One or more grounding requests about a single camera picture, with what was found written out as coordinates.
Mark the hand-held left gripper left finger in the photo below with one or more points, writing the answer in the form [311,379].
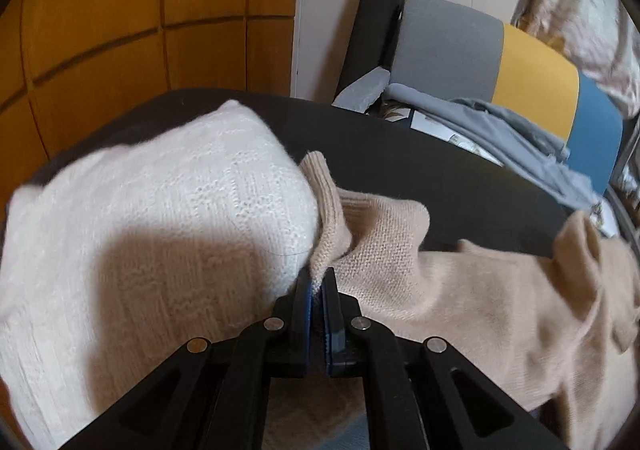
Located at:
[302,310]

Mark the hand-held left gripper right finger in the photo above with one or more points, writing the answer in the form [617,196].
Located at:
[330,325]

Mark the grey yellow blue chair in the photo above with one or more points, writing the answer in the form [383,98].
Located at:
[450,44]

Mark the grey garment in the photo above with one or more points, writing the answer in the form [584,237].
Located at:
[500,129]

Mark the wooden wardrobe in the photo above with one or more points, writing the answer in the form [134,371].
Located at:
[125,4]

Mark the white knitted sweater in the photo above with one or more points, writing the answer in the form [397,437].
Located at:
[150,210]

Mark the black rolled mat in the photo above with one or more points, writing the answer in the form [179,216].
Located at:
[372,24]

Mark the beige knitted sweater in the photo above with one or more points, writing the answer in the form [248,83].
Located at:
[475,300]

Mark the grey chair armrest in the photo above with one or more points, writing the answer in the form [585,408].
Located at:
[362,89]

